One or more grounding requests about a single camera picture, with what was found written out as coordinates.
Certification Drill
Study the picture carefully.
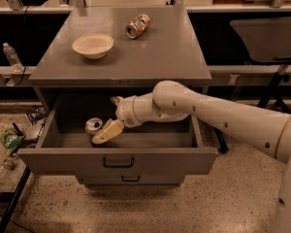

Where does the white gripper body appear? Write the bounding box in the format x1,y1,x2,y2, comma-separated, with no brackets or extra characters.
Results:
115,96,141,128

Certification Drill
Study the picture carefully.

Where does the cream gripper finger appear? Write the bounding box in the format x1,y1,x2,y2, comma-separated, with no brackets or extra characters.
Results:
92,118,124,145
110,96,124,106

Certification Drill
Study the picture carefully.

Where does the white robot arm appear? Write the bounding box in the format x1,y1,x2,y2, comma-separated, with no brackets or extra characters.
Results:
92,81,291,233

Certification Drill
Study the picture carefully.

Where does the grey metal drawer cabinet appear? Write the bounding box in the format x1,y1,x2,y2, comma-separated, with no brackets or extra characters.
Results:
30,8,210,186

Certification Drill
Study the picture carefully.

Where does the open grey top drawer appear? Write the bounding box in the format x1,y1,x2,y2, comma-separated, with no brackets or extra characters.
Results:
18,92,217,179

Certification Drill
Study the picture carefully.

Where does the crushed brown soda can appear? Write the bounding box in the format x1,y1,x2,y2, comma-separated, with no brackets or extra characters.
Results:
125,14,150,39

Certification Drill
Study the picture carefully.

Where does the white paper bowl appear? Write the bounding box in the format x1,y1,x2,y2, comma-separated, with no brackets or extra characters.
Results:
72,33,113,59

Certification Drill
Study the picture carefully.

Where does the dark snack packet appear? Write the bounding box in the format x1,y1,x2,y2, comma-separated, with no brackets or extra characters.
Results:
26,106,48,124

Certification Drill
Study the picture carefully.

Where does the green chip bag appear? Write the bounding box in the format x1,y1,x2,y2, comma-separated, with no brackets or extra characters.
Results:
0,127,24,155

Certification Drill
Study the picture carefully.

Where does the plastic bottle on low table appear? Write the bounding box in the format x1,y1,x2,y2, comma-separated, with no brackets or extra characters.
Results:
0,158,16,185

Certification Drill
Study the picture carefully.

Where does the clear plastic water bottle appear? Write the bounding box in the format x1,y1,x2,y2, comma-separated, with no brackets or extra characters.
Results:
3,43,23,73

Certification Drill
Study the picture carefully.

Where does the dark office chair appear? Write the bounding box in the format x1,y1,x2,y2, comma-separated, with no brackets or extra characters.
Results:
200,17,291,162

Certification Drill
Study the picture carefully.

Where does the black top drawer handle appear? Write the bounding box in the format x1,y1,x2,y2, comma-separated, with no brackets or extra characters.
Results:
102,157,135,169

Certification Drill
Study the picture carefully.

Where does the black drawer handle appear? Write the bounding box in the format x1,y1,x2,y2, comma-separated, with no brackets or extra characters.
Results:
102,157,135,169
121,176,141,183

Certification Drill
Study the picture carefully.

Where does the black lower drawer handle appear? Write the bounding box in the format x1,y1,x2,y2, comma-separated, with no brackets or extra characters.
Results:
121,176,141,183

